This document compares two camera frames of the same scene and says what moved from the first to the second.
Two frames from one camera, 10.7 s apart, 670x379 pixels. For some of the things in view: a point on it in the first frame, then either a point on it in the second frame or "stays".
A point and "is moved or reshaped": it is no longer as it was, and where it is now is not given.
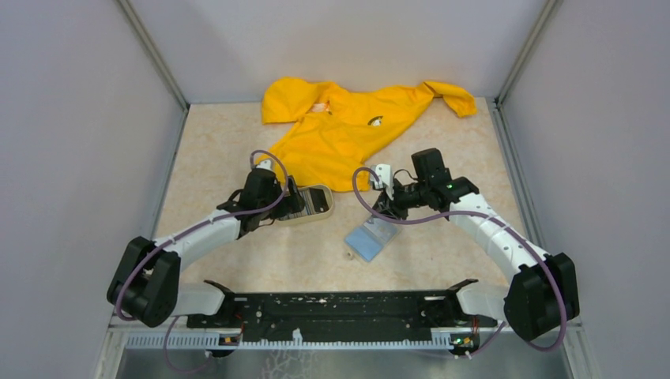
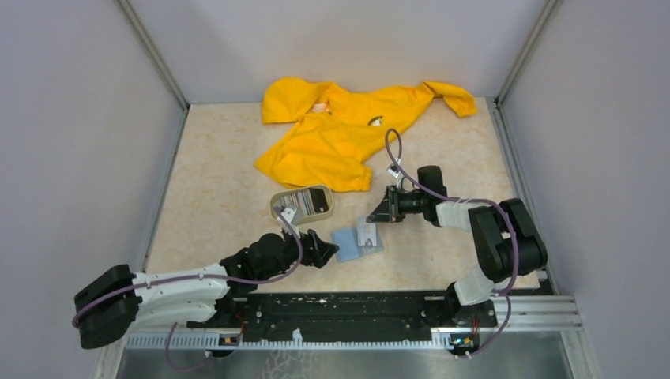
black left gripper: x=290 y=204 → x=315 y=251
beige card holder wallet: x=371 y=237 is moved or reshaped
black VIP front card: x=319 y=200 stays
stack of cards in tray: x=314 y=201 stays
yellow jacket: x=328 y=133 stays
